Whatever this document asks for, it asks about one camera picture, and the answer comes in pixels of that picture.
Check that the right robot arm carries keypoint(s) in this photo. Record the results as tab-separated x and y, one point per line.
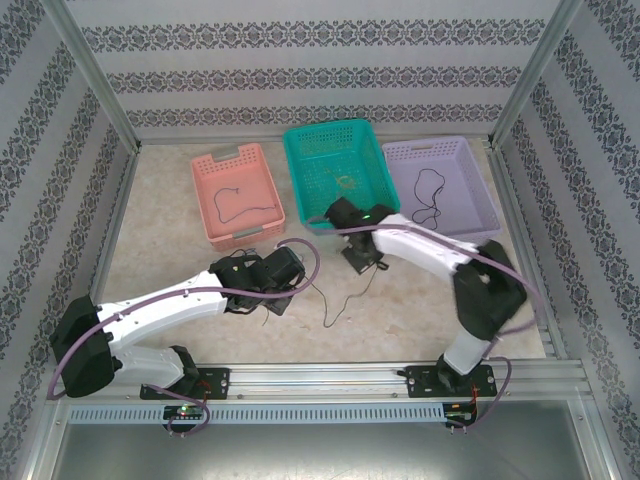
425	245

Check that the teal perforated plastic basket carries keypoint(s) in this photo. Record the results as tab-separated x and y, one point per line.
340	145

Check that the pink perforated plastic basket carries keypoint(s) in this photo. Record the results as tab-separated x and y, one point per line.
240	175

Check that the lavender perforated plastic basket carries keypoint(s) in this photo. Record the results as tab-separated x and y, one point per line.
465	190

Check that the small green circuit board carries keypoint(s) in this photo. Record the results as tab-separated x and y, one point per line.
460	414
186	411

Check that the steel sheet panel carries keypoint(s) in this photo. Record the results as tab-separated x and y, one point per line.
320	455

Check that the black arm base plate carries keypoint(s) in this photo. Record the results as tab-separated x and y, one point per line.
217	382
420	382

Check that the wide aluminium mounting rail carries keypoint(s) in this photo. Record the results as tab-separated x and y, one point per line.
320	380

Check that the aluminium side rail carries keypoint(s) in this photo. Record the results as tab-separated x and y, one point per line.
116	210
515	210

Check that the aluminium frame post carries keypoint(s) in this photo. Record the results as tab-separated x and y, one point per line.
94	75
530	75

